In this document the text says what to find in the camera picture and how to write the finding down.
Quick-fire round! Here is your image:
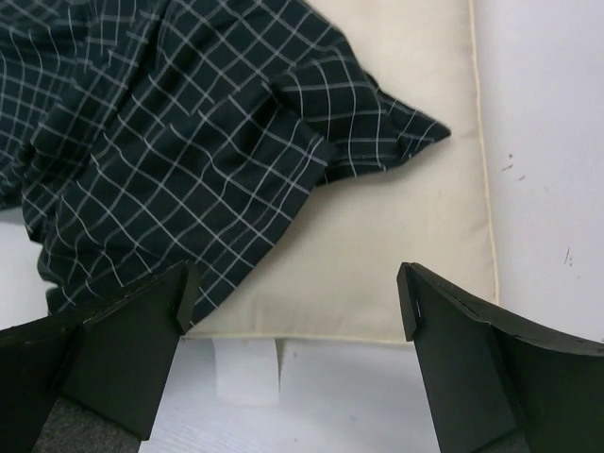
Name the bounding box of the white pillow care label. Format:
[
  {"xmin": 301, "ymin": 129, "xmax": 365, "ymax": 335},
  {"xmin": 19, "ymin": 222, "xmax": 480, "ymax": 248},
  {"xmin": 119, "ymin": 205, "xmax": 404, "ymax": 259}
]
[{"xmin": 212, "ymin": 339, "xmax": 280, "ymax": 406}]

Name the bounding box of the cream white pillow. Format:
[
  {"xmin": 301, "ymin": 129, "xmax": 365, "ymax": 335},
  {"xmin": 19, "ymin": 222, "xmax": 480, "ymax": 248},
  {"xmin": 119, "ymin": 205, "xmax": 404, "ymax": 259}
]
[{"xmin": 190, "ymin": 0, "xmax": 498, "ymax": 344}]

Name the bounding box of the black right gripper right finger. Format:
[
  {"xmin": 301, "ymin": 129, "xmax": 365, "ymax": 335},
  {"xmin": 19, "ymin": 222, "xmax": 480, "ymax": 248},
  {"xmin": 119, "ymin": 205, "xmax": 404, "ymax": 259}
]
[{"xmin": 397, "ymin": 263, "xmax": 603, "ymax": 453}]

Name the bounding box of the dark plaid pillowcase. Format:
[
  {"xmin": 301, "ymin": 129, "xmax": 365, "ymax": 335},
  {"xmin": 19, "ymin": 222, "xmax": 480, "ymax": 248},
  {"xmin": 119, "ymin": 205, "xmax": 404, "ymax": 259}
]
[{"xmin": 1, "ymin": 1, "xmax": 450, "ymax": 323}]

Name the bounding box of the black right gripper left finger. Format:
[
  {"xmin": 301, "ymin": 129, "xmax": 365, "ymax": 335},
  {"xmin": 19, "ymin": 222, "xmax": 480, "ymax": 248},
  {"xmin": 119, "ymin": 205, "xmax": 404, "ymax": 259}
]
[{"xmin": 1, "ymin": 262, "xmax": 200, "ymax": 452}]

